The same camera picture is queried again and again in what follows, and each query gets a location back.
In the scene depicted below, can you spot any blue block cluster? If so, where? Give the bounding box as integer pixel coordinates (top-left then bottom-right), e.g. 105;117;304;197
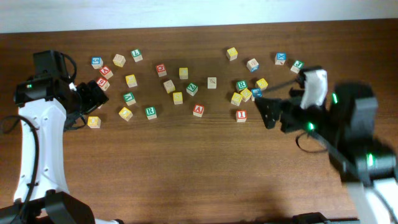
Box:
251;88;262;101

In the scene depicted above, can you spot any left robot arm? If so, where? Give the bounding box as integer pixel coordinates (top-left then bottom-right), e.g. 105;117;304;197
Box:
1;50;109;223

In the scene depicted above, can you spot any yellow O block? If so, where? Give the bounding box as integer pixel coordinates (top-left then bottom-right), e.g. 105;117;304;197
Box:
119;107;133;121

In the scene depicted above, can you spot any yellow block upper left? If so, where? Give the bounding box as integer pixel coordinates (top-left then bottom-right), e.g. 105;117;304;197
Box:
125;74;137;88

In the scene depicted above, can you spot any yellow C block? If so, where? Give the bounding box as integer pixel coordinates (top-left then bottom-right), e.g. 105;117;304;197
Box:
178;67;188;80

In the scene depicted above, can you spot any plain wood block centre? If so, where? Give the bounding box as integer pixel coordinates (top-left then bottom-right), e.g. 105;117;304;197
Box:
164;80;175;93

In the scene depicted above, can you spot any red Q block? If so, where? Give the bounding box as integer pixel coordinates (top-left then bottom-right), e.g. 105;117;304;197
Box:
155;63;167;77

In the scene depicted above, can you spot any green r block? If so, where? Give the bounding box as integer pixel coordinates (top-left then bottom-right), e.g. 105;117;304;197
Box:
145;106;157;120
236;80;248;92

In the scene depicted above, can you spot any blue X block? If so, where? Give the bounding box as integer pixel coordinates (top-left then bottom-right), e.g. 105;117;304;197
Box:
274;52;287;65

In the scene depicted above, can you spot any green J block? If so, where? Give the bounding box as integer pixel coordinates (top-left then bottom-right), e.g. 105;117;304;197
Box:
290;60;304;74

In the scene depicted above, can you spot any red 6 block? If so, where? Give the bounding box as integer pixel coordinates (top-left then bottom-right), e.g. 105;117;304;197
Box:
96;77;110;91

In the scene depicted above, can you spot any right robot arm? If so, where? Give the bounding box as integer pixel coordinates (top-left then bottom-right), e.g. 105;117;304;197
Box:
254;67;397;223

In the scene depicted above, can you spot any yellow block cluster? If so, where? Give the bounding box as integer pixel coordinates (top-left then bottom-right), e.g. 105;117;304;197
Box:
240;88;252;102
231;93;243;106

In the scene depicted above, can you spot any green V block left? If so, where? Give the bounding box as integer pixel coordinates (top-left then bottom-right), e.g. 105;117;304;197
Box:
123;92;136;106

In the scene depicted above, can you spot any red I block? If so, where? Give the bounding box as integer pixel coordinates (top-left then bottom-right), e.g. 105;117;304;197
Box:
236;110;248;123

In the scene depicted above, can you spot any green L block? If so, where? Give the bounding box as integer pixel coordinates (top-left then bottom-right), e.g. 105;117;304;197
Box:
131;49;143;62

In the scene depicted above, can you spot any plain wood yellow block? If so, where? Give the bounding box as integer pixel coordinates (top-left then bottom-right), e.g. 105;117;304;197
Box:
113;54;126;67

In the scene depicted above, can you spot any wood block blue side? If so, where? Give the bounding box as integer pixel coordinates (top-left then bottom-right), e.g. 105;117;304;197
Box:
246;58;259;72

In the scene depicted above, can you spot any blue 5 block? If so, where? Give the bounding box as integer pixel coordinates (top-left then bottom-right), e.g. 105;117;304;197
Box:
91;57;103;70

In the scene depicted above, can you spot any yellow block middle cluster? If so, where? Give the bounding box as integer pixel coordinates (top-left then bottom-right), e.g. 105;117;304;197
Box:
240;88;252;102

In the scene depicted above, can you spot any red a block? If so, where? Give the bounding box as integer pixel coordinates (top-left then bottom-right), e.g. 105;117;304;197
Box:
193;104;205;118
99;65;113;80

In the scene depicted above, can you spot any yellow S block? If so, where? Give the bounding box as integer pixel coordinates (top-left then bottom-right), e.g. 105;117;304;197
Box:
172;92;183;105

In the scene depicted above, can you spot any yellow block top right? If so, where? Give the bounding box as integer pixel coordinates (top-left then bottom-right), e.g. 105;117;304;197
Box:
226;47;238;61

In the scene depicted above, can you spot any yellow D block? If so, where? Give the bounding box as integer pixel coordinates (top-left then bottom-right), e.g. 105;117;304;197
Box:
87;116;101;129

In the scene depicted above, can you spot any yellow block lower cluster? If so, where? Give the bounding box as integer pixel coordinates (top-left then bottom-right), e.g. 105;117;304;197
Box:
231;93;243;106

